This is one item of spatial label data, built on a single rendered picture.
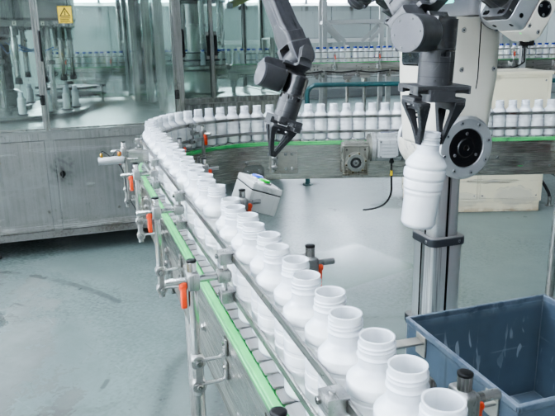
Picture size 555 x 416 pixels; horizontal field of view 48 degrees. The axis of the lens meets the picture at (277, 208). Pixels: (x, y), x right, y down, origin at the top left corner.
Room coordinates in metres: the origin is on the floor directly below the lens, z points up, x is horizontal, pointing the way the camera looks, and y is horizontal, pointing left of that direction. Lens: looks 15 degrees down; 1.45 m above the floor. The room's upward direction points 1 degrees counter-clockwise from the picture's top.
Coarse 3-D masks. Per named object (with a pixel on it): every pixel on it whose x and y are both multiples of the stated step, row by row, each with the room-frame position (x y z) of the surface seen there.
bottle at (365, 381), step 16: (368, 336) 0.57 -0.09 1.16; (384, 336) 0.57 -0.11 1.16; (368, 352) 0.54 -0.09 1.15; (384, 352) 0.54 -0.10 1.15; (352, 368) 0.56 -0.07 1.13; (368, 368) 0.54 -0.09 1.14; (384, 368) 0.54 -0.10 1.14; (352, 384) 0.54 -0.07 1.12; (368, 384) 0.53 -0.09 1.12; (384, 384) 0.53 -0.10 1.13; (352, 400) 0.54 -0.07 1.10; (368, 400) 0.53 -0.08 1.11
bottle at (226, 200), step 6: (222, 198) 1.12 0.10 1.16; (228, 198) 1.14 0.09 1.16; (234, 198) 1.14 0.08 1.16; (222, 204) 1.11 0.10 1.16; (228, 204) 1.10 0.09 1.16; (222, 210) 1.11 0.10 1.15; (222, 216) 1.11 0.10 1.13; (216, 222) 1.11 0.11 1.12; (222, 222) 1.10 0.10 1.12; (216, 228) 1.11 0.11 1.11; (216, 246) 1.12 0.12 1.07
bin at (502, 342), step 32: (416, 320) 1.05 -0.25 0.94; (448, 320) 1.07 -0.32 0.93; (480, 320) 1.10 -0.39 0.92; (512, 320) 1.12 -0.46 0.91; (544, 320) 1.13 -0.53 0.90; (416, 352) 1.01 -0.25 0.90; (448, 352) 0.92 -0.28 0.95; (480, 352) 1.10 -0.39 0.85; (512, 352) 1.12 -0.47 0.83; (544, 352) 1.12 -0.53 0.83; (448, 384) 0.92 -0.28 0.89; (480, 384) 0.84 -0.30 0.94; (512, 384) 1.12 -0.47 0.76; (544, 384) 1.11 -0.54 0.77
